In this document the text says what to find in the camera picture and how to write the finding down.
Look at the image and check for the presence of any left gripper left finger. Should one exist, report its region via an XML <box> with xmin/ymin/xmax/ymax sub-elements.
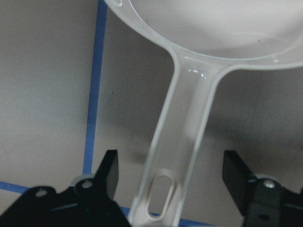
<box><xmin>0</xmin><ymin>150</ymin><xmax>130</xmax><ymax>227</ymax></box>

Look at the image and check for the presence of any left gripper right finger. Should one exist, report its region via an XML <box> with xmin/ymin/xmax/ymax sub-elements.
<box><xmin>222</xmin><ymin>150</ymin><xmax>303</xmax><ymax>227</ymax></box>

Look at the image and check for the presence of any beige plastic dustpan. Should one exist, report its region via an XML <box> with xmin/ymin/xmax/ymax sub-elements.
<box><xmin>107</xmin><ymin>0</ymin><xmax>303</xmax><ymax>227</ymax></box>

